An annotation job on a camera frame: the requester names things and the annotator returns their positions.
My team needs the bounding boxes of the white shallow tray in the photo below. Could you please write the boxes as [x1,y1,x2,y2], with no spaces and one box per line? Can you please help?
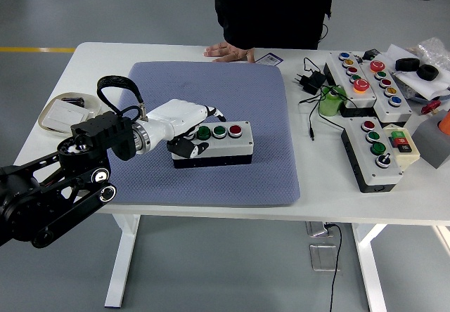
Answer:
[37,93,103,137]

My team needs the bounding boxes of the black floor power cable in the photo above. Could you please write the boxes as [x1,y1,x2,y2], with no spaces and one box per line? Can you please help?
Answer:
[325,223,342,312]

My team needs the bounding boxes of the small black connector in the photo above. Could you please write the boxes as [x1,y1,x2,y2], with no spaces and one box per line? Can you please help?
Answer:
[354,48,380,63]

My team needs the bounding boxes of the person's hand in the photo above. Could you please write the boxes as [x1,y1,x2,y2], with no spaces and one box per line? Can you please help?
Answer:
[203,41,256,64]

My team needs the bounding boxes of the metal floor socket plate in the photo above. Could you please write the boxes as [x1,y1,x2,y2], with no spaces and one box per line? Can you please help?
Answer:
[309,243,341,273]

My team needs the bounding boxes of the grey-blue textured mat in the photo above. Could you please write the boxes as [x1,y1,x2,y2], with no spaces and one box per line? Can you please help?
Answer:
[105,61,302,207]

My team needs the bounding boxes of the red mushroom knob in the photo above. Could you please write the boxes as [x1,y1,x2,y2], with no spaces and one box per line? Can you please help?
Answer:
[420,100,442,115]

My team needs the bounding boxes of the grey angled block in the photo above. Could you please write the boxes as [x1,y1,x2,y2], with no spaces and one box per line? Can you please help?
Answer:
[411,110,450,169]

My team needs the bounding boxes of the five-button box orange-ringed stop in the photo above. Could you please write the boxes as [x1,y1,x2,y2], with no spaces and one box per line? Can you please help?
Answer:
[323,51,378,118]

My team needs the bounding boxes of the beige green-red switch box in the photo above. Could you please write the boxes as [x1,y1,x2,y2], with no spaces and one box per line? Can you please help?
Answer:
[382,124,421,171]

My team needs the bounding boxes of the grey under-table control box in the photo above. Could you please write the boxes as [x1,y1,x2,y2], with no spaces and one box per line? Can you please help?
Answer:
[304,221,335,238]

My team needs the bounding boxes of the person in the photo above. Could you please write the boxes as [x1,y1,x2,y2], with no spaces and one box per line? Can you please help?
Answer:
[212,0,335,50]

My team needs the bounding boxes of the purple-edged label card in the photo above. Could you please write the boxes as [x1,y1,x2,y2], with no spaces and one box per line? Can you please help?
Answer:
[255,52,283,67]

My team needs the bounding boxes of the four-button control box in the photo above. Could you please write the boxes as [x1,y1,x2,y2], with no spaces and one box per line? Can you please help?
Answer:
[171,120,255,169]

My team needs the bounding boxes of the black power adapter with cord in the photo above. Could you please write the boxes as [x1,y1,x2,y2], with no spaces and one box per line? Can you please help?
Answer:
[293,57,349,141]

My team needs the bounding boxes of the green plastic bottle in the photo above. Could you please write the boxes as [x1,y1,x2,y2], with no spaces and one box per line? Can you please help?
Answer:
[319,84,347,117]

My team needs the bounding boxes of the white table leg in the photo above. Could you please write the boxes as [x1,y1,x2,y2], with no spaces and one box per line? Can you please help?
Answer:
[351,223,388,312]
[104,215,141,308]

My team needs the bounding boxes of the orange cylinder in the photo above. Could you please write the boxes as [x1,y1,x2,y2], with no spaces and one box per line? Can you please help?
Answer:
[437,110,450,134]

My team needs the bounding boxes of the four-button box with selector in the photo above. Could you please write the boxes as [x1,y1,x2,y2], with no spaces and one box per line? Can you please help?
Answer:
[340,117,404,194]

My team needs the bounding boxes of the five-button box red stop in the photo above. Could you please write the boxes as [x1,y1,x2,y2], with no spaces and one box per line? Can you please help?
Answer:
[358,58,413,124]

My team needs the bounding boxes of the white paper sheet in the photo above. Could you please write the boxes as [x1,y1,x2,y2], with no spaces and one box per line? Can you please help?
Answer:
[385,44,450,101]

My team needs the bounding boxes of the clear plastic bag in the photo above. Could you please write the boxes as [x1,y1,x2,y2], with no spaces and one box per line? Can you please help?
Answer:
[416,37,450,72]

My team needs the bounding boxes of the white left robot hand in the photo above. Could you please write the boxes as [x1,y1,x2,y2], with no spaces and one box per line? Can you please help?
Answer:
[144,98,228,160]

